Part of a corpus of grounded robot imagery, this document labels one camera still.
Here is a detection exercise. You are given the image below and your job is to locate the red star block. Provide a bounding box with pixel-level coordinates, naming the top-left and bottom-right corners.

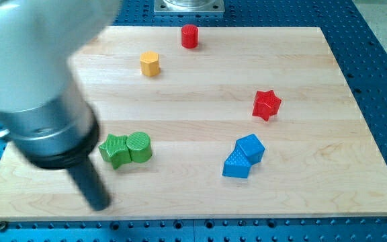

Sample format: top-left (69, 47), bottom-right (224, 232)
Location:
top-left (252, 90), bottom-right (282, 121)

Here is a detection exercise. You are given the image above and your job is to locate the blue cube block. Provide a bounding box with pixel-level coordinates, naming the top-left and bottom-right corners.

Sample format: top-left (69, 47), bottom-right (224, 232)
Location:
top-left (236, 134), bottom-right (265, 165)

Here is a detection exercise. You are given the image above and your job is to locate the green star block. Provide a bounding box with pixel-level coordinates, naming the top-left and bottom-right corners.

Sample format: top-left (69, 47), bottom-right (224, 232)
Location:
top-left (99, 134), bottom-right (132, 169)

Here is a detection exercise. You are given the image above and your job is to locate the blue perforated metal table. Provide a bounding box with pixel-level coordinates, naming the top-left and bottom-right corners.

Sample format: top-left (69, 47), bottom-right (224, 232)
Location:
top-left (0, 1), bottom-right (387, 241)

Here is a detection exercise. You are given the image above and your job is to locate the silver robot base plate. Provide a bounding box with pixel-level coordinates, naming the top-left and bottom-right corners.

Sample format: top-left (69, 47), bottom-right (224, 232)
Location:
top-left (154, 0), bottom-right (225, 13)

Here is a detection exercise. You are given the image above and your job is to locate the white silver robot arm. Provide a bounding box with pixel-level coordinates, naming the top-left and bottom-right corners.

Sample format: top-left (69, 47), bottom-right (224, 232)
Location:
top-left (0, 0), bottom-right (122, 210)

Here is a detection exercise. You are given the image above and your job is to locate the green cylinder block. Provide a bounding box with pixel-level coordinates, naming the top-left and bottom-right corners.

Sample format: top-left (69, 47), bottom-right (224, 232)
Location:
top-left (126, 132), bottom-right (153, 163)

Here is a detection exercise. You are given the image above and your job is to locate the yellow hexagon block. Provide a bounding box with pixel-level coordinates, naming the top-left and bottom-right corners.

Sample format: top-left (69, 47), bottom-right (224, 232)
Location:
top-left (140, 51), bottom-right (160, 77)

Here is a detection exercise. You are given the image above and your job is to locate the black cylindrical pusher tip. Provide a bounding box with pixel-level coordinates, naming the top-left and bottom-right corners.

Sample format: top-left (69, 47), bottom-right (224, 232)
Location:
top-left (67, 157), bottom-right (111, 211)

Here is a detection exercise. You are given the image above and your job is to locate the light wooden board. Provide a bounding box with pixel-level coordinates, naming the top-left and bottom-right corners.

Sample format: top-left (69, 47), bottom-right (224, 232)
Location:
top-left (0, 27), bottom-right (387, 221)

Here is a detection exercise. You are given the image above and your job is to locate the blue triangular block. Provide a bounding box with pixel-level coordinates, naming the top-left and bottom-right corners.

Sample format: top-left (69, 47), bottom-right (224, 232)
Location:
top-left (222, 147), bottom-right (251, 179)

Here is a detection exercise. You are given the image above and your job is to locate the red cylinder block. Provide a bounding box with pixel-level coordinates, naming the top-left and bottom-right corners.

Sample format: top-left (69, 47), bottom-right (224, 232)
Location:
top-left (181, 24), bottom-right (199, 48)

